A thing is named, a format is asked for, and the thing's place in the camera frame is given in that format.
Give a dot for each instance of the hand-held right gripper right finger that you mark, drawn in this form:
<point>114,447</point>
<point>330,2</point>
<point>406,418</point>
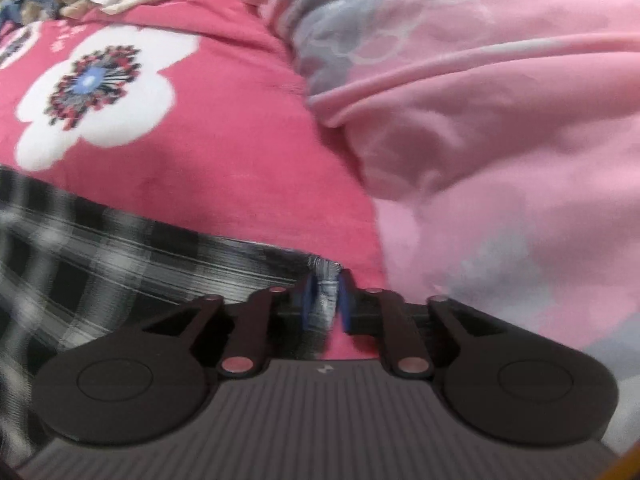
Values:
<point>346,305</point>

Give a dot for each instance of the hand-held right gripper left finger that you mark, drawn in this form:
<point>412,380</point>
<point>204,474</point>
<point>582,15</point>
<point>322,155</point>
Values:
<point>308,305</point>

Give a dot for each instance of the black white plaid garment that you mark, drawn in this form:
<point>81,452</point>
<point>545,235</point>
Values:
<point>100,260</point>

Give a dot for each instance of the pink floral blanket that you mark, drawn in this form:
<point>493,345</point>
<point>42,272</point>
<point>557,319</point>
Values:
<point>225,160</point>

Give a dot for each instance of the pink grey quilt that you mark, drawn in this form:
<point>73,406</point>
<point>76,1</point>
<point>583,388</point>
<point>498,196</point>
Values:
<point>500,160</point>

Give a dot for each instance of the beige garment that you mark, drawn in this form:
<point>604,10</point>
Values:
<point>75,5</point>

